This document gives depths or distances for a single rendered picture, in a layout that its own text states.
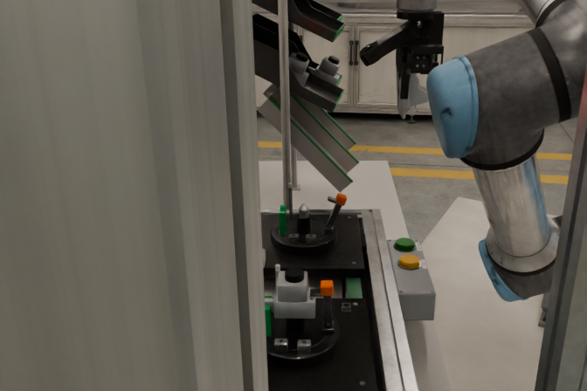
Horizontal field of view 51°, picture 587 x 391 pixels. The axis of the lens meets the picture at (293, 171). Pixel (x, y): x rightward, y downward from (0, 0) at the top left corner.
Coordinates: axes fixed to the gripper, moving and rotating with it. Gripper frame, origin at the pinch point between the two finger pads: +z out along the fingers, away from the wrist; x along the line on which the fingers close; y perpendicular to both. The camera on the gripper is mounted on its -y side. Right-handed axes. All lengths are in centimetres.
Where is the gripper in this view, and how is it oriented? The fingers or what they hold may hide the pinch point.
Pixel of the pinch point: (399, 112)
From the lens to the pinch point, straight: 126.5
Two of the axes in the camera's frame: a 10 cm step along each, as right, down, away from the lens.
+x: 0.4, -3.7, 9.3
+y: 10.0, 0.0, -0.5
